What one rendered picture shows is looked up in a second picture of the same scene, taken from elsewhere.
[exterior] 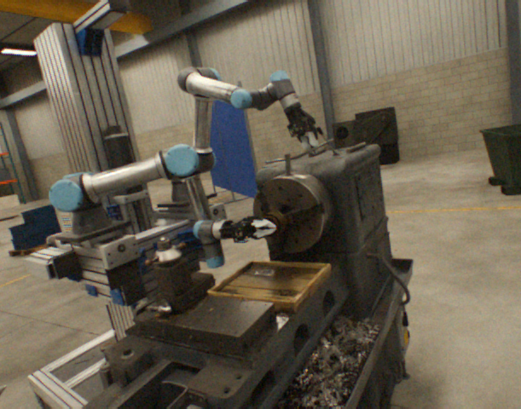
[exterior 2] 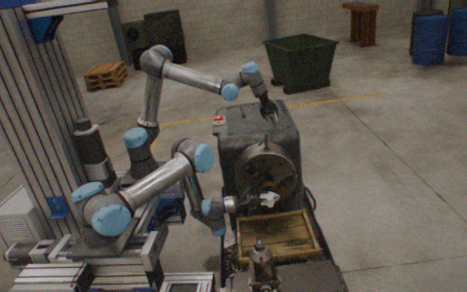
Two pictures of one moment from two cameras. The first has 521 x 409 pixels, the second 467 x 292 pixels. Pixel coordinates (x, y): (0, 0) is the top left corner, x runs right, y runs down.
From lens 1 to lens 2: 1.03 m
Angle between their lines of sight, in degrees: 34
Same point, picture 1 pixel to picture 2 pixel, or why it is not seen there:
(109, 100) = (67, 90)
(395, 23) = not seen: outside the picture
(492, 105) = (253, 11)
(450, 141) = (225, 41)
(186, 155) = (209, 154)
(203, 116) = (157, 93)
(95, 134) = (65, 132)
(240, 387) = not seen: outside the picture
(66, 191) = (116, 217)
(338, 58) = not seen: outside the picture
